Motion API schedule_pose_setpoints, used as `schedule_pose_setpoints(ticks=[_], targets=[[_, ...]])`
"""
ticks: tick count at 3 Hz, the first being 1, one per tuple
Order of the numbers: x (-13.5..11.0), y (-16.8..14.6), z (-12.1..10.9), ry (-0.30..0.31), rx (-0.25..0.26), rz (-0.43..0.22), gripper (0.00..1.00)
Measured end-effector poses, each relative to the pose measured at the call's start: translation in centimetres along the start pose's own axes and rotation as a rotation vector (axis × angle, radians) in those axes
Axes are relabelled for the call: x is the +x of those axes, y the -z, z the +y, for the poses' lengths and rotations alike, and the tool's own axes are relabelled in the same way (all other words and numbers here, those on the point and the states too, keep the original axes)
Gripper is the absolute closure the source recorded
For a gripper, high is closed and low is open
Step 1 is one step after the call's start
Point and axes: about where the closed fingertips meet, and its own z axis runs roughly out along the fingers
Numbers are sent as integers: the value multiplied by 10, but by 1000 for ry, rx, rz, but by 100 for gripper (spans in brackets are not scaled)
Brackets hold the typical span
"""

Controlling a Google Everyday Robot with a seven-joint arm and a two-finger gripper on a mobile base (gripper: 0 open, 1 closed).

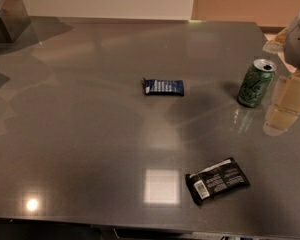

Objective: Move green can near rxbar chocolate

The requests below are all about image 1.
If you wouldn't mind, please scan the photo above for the dark box stand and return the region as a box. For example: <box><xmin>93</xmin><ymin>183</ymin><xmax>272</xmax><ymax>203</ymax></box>
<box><xmin>0</xmin><ymin>0</ymin><xmax>31</xmax><ymax>43</ymax></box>

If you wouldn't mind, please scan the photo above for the green soda can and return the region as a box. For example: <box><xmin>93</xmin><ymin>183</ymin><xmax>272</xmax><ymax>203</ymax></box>
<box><xmin>237</xmin><ymin>59</ymin><xmax>277</xmax><ymax>108</ymax></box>

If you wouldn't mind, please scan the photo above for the blue snack bar wrapper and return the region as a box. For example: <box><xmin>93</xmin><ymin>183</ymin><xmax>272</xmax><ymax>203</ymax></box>
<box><xmin>143</xmin><ymin>79</ymin><xmax>184</xmax><ymax>96</ymax></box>

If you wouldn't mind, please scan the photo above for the black rxbar chocolate wrapper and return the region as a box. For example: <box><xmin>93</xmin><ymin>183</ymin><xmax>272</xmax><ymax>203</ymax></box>
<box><xmin>185</xmin><ymin>157</ymin><xmax>250</xmax><ymax>206</ymax></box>

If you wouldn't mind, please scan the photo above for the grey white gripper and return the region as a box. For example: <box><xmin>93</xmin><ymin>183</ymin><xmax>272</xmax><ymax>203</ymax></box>
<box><xmin>263</xmin><ymin>12</ymin><xmax>300</xmax><ymax>136</ymax></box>

